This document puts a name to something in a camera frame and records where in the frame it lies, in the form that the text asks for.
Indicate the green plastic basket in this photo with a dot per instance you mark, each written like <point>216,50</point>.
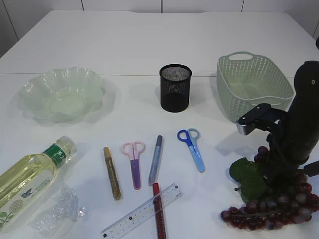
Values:
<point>245,80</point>

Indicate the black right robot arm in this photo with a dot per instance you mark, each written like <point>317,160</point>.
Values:
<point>306,83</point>

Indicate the red glitter pen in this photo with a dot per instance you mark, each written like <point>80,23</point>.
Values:
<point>159,218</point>

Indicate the pink purple scissors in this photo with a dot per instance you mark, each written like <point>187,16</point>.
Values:
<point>133,151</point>

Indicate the blue scissors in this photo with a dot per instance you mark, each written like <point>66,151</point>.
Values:
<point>190,136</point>

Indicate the clear plastic ruler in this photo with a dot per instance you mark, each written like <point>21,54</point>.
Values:
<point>141,214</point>

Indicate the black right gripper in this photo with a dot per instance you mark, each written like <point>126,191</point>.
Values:
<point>292,137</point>

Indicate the clear plastic sheet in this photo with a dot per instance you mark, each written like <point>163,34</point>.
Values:
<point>64,212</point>

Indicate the gold glitter pen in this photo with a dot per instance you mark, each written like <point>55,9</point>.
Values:
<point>112,174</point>

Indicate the yellow tea bottle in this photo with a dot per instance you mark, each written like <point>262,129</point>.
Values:
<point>29,177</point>

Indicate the purple grape bunch with leaves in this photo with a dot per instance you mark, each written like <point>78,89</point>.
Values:
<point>269,206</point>

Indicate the black mesh pen cup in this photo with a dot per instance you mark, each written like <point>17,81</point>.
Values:
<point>175,87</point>

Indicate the pale green wavy plate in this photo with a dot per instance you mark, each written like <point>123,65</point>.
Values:
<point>61,95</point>

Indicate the silver glitter pen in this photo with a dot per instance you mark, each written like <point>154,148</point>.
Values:
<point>154,170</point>

